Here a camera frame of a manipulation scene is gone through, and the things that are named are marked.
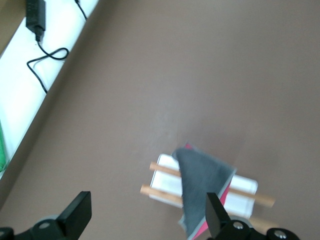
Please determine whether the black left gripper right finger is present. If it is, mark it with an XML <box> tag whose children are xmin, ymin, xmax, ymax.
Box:
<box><xmin>205</xmin><ymin>191</ymin><xmax>300</xmax><ymax>240</ymax></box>

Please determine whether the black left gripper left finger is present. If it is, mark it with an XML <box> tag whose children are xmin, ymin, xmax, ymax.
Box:
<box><xmin>0</xmin><ymin>191</ymin><xmax>92</xmax><ymax>240</ymax></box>

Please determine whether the pink and grey towel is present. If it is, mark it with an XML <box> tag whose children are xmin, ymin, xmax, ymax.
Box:
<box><xmin>172</xmin><ymin>141</ymin><xmax>238</xmax><ymax>240</ymax></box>

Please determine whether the white rack with wooden bars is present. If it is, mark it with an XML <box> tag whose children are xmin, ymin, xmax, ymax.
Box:
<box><xmin>139</xmin><ymin>153</ymin><xmax>280</xmax><ymax>231</ymax></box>

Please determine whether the green object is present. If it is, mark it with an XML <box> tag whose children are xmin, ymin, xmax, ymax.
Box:
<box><xmin>0</xmin><ymin>119</ymin><xmax>7</xmax><ymax>173</ymax></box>

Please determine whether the black power adapter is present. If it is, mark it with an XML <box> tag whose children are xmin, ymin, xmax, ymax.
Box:
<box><xmin>25</xmin><ymin>0</ymin><xmax>47</xmax><ymax>42</ymax></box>

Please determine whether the black adapter cable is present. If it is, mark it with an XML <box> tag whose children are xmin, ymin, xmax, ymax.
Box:
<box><xmin>26</xmin><ymin>34</ymin><xmax>70</xmax><ymax>95</ymax></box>

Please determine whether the thin black cable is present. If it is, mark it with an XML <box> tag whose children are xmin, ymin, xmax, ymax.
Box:
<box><xmin>74</xmin><ymin>0</ymin><xmax>88</xmax><ymax>21</ymax></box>

